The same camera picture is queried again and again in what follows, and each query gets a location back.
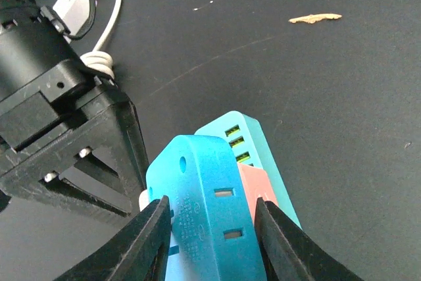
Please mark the teal power strip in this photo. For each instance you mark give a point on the teal power strip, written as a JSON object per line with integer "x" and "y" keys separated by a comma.
{"x": 248, "y": 142}

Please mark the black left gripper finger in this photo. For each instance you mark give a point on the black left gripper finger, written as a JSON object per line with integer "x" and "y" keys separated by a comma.
{"x": 92, "y": 164}

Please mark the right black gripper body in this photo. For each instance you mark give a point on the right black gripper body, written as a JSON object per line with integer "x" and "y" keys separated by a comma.
{"x": 43, "y": 82}

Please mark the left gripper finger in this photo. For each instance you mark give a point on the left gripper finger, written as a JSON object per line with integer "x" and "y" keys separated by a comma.
{"x": 138, "y": 252}
{"x": 288, "y": 253}

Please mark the pink cube adapter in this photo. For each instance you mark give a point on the pink cube adapter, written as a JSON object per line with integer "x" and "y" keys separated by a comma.
{"x": 256, "y": 184}

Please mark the blue cube adapter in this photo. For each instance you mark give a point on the blue cube adapter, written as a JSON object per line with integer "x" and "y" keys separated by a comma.
{"x": 212, "y": 232}

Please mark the tan debris scrap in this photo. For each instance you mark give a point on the tan debris scrap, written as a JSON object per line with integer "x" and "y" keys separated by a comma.
{"x": 314, "y": 18}

